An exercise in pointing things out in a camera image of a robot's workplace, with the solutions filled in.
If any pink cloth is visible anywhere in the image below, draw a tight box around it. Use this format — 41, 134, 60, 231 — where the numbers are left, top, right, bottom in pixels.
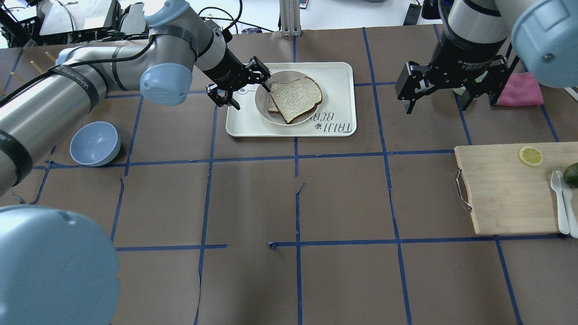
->
496, 72, 544, 107

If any wooden dish rack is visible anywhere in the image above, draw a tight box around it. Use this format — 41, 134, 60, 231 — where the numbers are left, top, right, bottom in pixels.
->
11, 49, 56, 87

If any white plastic fork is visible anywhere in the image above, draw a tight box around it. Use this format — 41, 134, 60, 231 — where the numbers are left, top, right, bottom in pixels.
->
550, 170, 570, 235

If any green avocado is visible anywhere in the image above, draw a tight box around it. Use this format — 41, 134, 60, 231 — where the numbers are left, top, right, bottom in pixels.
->
562, 162, 578, 189

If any lemon slice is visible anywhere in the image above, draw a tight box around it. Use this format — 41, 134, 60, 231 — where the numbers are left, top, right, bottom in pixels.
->
518, 146, 544, 167

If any bread slice under egg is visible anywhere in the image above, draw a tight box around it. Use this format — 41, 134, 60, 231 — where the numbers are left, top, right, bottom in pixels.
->
267, 82, 289, 114

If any bread slice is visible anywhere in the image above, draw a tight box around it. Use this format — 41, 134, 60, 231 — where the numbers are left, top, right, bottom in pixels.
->
276, 77, 323, 124
267, 82, 289, 114

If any white plastic spoon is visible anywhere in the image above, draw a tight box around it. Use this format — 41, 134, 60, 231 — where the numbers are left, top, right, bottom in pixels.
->
556, 171, 578, 239

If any wooden cutting board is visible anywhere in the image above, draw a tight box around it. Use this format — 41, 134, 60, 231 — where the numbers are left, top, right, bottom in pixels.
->
454, 142, 578, 235

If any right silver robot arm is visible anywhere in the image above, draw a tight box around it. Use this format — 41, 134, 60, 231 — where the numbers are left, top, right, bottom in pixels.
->
396, 0, 578, 114

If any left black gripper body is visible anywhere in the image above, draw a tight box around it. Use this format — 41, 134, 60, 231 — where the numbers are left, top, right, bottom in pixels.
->
205, 50, 258, 93

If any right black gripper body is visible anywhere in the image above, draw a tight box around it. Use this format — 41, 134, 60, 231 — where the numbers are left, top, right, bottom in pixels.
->
427, 32, 506, 88

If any cream round plate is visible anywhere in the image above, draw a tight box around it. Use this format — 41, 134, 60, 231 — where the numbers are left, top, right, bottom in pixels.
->
255, 70, 323, 127

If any blue bowl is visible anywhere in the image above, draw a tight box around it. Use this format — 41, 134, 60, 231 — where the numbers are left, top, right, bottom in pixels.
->
70, 121, 121, 167

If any aluminium frame post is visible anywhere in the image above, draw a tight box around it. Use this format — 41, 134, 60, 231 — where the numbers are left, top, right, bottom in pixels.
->
279, 0, 302, 37

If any cream bear tray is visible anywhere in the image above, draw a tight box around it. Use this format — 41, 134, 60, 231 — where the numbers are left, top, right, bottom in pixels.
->
226, 62, 357, 138

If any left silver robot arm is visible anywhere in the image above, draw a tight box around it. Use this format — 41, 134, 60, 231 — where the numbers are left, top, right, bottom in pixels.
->
0, 0, 271, 325

